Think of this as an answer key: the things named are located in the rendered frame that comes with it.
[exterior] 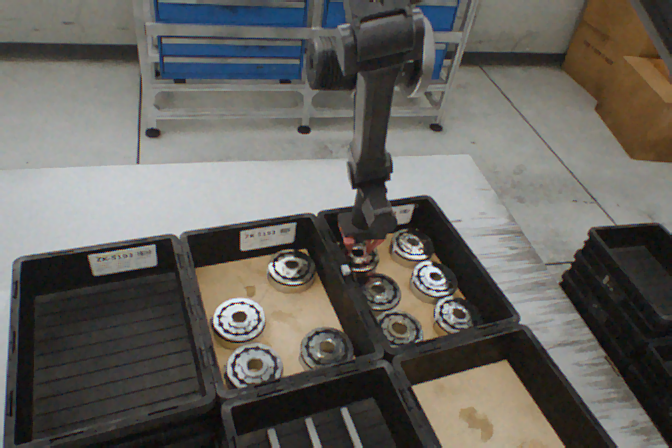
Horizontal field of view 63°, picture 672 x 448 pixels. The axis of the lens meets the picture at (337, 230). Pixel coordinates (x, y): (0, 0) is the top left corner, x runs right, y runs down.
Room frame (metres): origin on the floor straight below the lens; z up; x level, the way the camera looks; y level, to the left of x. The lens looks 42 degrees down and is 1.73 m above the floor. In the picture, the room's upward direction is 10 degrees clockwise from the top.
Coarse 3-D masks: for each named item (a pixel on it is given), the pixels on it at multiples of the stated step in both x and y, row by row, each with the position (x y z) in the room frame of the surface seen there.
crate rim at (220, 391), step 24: (288, 216) 0.90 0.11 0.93; (312, 216) 0.91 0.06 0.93; (192, 264) 0.71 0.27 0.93; (336, 264) 0.78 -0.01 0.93; (192, 288) 0.65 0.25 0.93; (360, 312) 0.67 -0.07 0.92; (216, 360) 0.51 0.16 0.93; (360, 360) 0.56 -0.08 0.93; (216, 384) 0.46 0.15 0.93; (264, 384) 0.48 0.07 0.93
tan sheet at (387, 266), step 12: (372, 240) 0.97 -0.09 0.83; (384, 252) 0.94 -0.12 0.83; (384, 264) 0.90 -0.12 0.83; (396, 264) 0.91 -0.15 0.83; (396, 276) 0.87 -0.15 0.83; (408, 276) 0.87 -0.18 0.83; (408, 288) 0.84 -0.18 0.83; (408, 300) 0.80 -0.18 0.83; (420, 300) 0.81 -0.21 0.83; (420, 312) 0.77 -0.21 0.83; (432, 312) 0.78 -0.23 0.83; (432, 336) 0.72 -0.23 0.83
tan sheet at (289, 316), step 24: (240, 264) 0.82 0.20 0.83; (264, 264) 0.83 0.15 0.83; (216, 288) 0.74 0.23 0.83; (240, 288) 0.75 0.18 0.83; (264, 288) 0.76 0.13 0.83; (312, 288) 0.79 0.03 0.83; (264, 312) 0.70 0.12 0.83; (288, 312) 0.71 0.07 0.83; (312, 312) 0.72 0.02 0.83; (264, 336) 0.64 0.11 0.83; (288, 336) 0.65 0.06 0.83; (288, 360) 0.60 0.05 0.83
